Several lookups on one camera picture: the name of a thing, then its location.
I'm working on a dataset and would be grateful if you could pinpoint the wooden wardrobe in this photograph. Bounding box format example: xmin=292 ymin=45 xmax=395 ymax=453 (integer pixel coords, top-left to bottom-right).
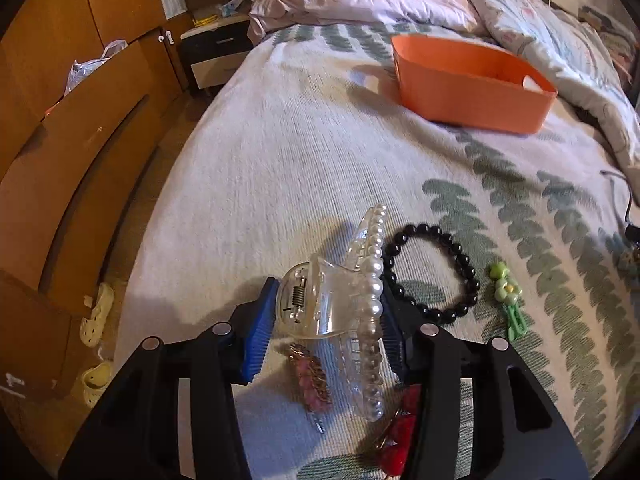
xmin=0 ymin=0 xmax=241 ymax=461

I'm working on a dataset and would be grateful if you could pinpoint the red hair clip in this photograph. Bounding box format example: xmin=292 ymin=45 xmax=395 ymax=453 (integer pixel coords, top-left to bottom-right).
xmin=367 ymin=385 xmax=421 ymax=478

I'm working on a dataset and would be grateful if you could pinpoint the leaf pattern bedspread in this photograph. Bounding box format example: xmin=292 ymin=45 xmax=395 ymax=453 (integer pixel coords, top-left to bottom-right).
xmin=114 ymin=22 xmax=640 ymax=480

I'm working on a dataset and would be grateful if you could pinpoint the orange storage basket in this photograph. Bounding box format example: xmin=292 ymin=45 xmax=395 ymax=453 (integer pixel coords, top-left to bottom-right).
xmin=391 ymin=34 xmax=558 ymax=135

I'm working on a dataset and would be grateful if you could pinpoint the lilac crumpled quilt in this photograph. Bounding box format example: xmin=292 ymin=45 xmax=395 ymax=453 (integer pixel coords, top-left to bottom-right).
xmin=247 ymin=0 xmax=483 ymax=46

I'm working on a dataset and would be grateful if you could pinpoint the pink chain hair clip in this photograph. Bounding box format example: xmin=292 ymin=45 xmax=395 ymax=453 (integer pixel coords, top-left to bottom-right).
xmin=286 ymin=342 xmax=332 ymax=433

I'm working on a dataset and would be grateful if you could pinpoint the floral print duvet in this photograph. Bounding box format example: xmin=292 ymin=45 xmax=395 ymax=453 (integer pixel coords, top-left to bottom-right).
xmin=450 ymin=0 xmax=640 ymax=196

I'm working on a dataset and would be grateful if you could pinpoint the cream clog slipper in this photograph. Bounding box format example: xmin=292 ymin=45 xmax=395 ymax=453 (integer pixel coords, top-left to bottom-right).
xmin=80 ymin=282 xmax=116 ymax=346
xmin=80 ymin=362 xmax=113 ymax=408

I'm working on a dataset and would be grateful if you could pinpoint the crumpled plastic bag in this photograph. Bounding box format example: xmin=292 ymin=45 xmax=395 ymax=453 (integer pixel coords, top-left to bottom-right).
xmin=65 ymin=40 xmax=130 ymax=96

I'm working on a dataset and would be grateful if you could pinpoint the black bead bracelet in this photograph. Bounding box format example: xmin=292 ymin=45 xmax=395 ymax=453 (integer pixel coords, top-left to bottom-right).
xmin=382 ymin=223 xmax=481 ymax=323

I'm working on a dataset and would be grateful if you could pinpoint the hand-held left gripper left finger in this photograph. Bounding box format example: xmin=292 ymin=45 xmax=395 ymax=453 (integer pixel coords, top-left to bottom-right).
xmin=59 ymin=276 xmax=280 ymax=480

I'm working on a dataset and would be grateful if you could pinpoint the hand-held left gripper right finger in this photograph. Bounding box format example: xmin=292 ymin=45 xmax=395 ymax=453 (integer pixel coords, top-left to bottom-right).
xmin=382 ymin=290 xmax=591 ymax=480

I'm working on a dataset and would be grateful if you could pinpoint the clear pearl hair claw clip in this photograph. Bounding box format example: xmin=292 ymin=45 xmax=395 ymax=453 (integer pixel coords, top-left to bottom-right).
xmin=270 ymin=204 xmax=388 ymax=423

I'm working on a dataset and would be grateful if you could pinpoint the black and white nightstand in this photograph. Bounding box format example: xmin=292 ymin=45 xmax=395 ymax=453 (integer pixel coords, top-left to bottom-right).
xmin=179 ymin=12 xmax=256 ymax=93

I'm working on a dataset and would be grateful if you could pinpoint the green flower hair clip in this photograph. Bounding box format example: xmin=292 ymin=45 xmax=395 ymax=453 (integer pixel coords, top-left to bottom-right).
xmin=489 ymin=261 xmax=525 ymax=342

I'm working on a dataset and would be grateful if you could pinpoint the black cable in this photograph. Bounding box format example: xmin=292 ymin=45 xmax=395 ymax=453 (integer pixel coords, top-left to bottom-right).
xmin=600 ymin=169 xmax=640 ymax=241

